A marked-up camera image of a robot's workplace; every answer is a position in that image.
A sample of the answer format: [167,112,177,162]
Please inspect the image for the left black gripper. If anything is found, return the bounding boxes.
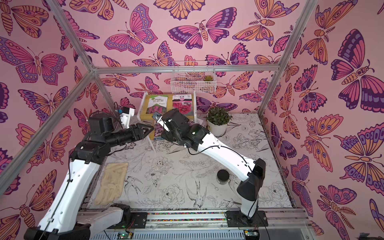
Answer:
[106,124,155,149]

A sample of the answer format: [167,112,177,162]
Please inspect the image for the red rose seed packet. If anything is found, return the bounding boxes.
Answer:
[172,94,193,116]

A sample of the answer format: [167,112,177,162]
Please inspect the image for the green white seed packet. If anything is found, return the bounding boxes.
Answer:
[146,95,168,114]

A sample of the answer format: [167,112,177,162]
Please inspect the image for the purple flower blue-edged seed packet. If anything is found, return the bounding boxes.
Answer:
[153,123,164,141]

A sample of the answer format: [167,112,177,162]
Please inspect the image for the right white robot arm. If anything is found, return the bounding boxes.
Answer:
[153,109,266,219]

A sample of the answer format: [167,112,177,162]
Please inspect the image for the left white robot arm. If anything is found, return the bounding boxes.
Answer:
[24,113,154,240]

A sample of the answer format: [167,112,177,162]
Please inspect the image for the wooden two-tier shelf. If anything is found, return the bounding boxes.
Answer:
[136,91,199,152]

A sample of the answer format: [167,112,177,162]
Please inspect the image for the potted green plant white pot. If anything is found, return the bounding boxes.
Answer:
[206,107,232,137]

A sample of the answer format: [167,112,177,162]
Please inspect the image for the beige garden glove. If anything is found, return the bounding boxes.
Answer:
[94,163,129,206]

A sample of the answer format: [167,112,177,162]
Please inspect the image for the small succulent in basket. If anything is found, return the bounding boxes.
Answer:
[204,75,214,82]

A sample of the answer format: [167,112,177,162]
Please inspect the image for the small black round jar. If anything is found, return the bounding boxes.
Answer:
[216,170,230,185]

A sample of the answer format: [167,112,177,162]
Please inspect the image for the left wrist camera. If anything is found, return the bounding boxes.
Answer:
[118,107,135,129]

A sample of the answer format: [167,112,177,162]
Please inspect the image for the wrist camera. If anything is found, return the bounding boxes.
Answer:
[152,112,164,126]
[118,107,135,129]

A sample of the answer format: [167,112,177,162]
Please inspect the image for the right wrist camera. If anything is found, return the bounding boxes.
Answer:
[152,112,164,126]

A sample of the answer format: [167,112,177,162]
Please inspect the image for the white wire basket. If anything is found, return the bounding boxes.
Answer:
[170,61,217,94]

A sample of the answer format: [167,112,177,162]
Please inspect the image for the aluminium frame bars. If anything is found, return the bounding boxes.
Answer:
[0,0,319,196]

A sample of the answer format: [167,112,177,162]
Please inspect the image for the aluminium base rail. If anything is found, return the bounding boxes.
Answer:
[89,209,316,240]

